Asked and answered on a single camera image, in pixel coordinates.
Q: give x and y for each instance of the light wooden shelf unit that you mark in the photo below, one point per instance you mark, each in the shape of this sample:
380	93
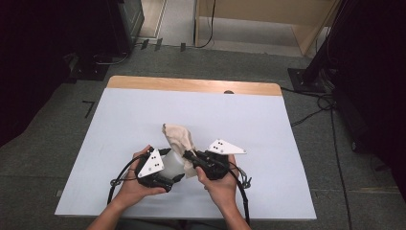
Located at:
255	9

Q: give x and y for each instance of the white table mat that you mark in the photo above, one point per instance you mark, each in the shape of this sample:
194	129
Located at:
191	108

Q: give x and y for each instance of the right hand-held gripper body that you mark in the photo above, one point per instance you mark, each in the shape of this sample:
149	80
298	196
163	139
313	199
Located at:
217	159

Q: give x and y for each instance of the black metal stand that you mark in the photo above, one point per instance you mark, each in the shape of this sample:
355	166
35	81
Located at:
306	81

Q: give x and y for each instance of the person's left hand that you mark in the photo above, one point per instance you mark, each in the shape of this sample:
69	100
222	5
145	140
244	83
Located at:
134	188

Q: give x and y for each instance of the black flat base plate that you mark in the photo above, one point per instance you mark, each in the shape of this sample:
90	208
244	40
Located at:
89	72

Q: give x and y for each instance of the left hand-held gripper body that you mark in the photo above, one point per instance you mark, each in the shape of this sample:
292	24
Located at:
150	167

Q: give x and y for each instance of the person's lap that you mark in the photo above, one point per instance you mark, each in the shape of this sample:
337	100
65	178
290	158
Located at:
178	225

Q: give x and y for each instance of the black cabinet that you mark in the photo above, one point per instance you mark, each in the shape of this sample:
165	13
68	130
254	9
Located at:
127	22

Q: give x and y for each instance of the person's right hand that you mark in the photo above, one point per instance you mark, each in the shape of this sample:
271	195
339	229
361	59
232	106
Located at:
220	191

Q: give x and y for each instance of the wooden table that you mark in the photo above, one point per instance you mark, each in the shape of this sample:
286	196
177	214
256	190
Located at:
191	84

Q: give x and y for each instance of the beige cloth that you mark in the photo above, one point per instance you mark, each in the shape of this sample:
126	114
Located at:
180	137

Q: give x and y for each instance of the dark curtain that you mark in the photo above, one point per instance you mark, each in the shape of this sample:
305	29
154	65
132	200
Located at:
376	96
32	64

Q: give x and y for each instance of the short black tape strip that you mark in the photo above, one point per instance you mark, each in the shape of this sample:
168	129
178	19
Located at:
144	44
158	44
183	47

